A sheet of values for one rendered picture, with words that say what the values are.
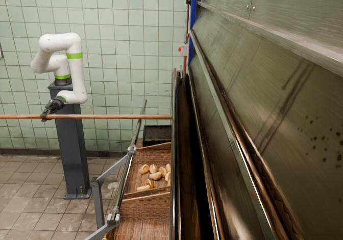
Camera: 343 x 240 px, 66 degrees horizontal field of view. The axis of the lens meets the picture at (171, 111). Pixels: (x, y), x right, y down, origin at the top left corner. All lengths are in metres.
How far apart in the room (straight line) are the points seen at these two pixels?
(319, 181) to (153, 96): 2.79
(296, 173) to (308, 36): 0.17
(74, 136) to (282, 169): 2.35
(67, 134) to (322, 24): 2.42
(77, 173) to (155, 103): 1.13
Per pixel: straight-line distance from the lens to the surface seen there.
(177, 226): 0.69
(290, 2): 0.44
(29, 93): 3.44
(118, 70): 2.99
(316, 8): 0.37
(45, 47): 2.00
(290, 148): 0.36
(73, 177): 2.88
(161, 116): 1.75
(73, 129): 2.57
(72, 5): 3.00
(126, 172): 1.29
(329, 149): 0.31
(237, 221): 0.62
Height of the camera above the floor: 1.96
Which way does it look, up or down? 24 degrees down
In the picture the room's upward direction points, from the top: 2 degrees clockwise
